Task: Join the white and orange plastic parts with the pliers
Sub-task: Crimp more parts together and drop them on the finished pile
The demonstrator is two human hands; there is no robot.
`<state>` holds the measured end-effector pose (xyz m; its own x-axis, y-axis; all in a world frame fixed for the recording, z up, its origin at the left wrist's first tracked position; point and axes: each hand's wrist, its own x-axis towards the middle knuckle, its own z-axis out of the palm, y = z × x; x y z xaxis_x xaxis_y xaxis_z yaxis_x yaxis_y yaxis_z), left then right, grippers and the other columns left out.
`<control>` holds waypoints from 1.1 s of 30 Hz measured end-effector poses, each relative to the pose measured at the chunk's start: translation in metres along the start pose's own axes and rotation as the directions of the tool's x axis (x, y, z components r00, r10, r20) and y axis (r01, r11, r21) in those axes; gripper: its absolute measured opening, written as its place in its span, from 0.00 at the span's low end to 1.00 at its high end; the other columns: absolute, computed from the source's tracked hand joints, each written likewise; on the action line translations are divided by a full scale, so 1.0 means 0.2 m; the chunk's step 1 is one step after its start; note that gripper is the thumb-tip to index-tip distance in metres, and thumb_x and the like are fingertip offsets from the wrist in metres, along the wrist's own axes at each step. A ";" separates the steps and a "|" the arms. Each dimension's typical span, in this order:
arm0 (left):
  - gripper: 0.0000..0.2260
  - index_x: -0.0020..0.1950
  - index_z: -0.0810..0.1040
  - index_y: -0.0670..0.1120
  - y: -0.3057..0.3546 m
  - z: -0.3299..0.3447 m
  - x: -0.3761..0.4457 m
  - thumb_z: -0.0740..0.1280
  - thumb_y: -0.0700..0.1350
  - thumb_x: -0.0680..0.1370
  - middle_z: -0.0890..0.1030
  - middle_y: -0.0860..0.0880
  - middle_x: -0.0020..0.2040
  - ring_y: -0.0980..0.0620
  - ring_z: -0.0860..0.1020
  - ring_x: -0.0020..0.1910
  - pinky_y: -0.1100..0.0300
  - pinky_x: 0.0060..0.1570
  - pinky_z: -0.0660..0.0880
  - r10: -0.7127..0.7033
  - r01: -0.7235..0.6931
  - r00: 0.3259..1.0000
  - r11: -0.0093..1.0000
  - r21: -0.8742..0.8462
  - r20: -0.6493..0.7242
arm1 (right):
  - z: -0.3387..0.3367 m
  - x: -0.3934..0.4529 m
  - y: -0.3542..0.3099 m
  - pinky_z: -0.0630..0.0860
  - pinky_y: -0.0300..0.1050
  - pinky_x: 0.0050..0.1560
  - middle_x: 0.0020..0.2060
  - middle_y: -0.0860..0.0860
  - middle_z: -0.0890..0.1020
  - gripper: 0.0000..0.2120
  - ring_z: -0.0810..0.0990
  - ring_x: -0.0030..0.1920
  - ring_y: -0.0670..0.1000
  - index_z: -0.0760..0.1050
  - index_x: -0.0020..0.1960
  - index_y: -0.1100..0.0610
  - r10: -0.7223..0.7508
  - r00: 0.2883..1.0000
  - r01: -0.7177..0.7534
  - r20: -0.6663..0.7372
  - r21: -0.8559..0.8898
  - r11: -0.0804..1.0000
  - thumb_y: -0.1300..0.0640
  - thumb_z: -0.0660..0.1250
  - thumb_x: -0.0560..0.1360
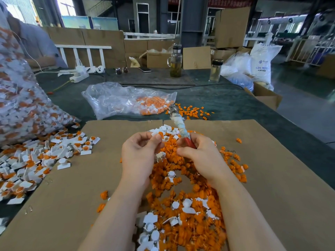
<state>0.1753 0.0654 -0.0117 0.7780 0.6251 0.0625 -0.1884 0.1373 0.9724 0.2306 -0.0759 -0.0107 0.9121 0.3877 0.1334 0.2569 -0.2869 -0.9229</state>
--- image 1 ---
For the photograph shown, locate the person's right hand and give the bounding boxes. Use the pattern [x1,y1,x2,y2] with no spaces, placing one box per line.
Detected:
[176,133,231,183]

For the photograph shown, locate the person's left hand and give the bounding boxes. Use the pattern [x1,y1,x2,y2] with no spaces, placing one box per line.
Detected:
[121,131,164,186]

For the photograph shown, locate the silver red-handled pliers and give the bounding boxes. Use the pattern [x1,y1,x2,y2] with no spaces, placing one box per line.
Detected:
[167,104,197,150]

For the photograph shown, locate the pile of orange and white parts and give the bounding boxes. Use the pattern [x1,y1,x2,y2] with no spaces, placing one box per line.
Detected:
[96,124,249,251]

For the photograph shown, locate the pile of assembled white-orange parts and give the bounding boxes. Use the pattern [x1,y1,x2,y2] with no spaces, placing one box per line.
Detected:
[0,123,101,234]

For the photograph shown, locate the person's left forearm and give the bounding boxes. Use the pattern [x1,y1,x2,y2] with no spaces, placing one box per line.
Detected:
[79,179,147,251]

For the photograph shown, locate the person's right forearm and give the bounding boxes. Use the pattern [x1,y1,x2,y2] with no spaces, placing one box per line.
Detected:
[209,175,288,251]

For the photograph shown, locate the scatter of orange offcuts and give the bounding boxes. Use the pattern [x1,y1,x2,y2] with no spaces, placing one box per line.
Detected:
[178,104,214,121]

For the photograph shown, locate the small clear plastic bag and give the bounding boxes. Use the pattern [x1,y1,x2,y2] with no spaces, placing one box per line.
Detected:
[82,82,178,120]

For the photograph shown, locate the open brown cardboard box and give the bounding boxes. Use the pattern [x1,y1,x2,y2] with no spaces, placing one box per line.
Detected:
[245,82,282,110]

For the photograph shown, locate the glass bottle with black lid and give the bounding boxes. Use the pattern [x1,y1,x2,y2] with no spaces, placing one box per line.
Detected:
[209,59,224,83]

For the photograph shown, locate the clear blue plastic bag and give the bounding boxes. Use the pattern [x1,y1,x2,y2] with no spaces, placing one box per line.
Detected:
[221,53,255,92]

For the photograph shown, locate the brown cardboard sheet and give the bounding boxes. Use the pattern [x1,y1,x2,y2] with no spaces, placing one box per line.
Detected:
[162,120,335,251]
[0,120,165,251]

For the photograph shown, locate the open cardboard box with paper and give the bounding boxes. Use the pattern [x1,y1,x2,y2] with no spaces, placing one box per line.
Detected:
[138,48,175,69]

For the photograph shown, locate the flat brown cardboard panel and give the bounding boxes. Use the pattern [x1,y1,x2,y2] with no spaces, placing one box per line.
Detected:
[183,46,212,70]

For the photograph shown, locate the white power strip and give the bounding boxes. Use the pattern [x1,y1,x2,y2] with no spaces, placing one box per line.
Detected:
[58,65,105,83]

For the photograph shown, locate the glass tea jar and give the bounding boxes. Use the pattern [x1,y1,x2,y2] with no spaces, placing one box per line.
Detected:
[167,45,183,78]

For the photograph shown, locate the white woven sack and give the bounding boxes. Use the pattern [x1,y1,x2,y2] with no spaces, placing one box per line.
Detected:
[250,31,282,91]

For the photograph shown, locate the row of upright cardboard sheets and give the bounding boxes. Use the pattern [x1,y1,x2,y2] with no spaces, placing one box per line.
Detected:
[43,27,178,70]

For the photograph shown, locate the large clear bag of seals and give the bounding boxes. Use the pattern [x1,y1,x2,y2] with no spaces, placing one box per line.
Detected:
[0,8,79,147]

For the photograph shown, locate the tall brown cardboard box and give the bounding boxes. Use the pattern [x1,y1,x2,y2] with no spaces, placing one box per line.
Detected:
[215,7,251,49]

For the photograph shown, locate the dark steel pillar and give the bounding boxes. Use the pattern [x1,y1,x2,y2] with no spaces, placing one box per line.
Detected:
[180,0,208,47]

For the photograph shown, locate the white metal rack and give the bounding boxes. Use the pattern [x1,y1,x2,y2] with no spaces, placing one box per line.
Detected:
[287,35,335,66]

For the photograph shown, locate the white railing frame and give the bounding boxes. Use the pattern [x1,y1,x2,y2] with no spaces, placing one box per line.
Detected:
[55,45,112,70]

